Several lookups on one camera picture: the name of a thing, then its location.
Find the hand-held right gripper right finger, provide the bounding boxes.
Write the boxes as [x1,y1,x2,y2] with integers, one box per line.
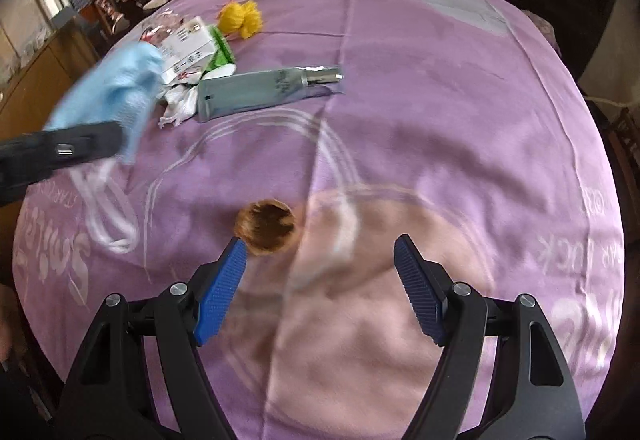
[393,234,587,440]

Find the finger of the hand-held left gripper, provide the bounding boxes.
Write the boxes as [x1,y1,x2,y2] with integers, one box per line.
[0,122,125,207]

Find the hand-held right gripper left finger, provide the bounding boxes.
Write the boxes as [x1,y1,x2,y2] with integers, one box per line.
[52,236,249,440]

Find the blue face mask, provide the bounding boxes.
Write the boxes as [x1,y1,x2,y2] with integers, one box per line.
[42,42,166,165]

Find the clear red-edged wrapper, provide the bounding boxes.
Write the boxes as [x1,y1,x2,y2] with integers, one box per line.
[139,10,187,46]

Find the wooden sideboard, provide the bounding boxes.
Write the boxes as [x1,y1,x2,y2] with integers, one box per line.
[0,22,102,143]

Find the white crumpled wrapper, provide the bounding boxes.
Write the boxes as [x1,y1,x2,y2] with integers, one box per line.
[158,82,201,129]

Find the white small carton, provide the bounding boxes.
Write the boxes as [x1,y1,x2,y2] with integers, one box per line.
[159,16,217,83]

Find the purple printed blanket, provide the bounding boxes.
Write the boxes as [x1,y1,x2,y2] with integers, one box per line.
[11,0,627,440]

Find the green packet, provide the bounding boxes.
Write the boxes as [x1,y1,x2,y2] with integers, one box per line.
[199,24,237,79]

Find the grey foil tube packet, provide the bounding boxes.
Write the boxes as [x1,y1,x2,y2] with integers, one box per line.
[196,65,347,123]

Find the yellow crumpled plastic bag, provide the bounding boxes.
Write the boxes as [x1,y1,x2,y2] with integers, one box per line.
[215,0,265,40]

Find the dark wooden chair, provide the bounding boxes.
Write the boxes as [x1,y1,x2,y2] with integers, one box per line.
[606,107,640,201]

